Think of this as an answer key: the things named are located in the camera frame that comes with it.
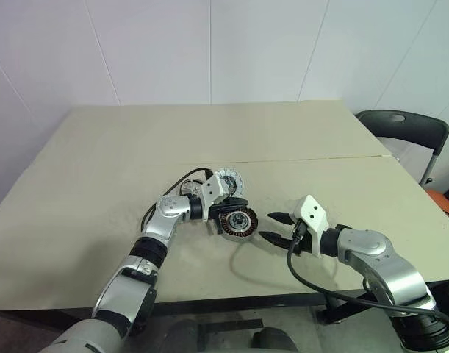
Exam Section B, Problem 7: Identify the orange round object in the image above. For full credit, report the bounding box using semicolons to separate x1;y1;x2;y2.
425;189;449;222

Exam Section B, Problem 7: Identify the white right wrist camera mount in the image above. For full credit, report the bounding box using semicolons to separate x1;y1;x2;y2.
290;194;330;257

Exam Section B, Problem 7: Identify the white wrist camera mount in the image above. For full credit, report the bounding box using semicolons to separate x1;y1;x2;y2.
201;175;226;207
290;194;330;257

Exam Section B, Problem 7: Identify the spoked motor rotor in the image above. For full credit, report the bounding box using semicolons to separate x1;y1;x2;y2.
179;179;207;198

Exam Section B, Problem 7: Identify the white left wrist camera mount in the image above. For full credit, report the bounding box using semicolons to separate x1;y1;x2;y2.
201;175;226;207

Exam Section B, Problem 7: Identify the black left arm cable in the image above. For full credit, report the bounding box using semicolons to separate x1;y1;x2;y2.
140;167;213;232

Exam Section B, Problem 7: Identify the grey robot torso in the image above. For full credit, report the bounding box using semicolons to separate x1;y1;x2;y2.
49;318;123;353

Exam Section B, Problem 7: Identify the copper wound motor stator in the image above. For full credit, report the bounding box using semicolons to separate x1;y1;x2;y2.
218;207;259;242

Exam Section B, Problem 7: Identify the black table frame bracket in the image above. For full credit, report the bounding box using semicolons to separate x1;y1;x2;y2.
320;290;380;326

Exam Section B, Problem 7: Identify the silver finned motor lid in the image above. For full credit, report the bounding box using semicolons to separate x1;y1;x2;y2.
213;167;246;198

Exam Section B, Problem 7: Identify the black folding chair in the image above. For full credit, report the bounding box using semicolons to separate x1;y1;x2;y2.
356;109;449;187

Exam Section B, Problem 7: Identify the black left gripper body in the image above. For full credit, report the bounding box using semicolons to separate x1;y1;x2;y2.
208;200;233;222

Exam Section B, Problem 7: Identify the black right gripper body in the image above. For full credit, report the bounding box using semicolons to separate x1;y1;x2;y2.
284;215;314;257

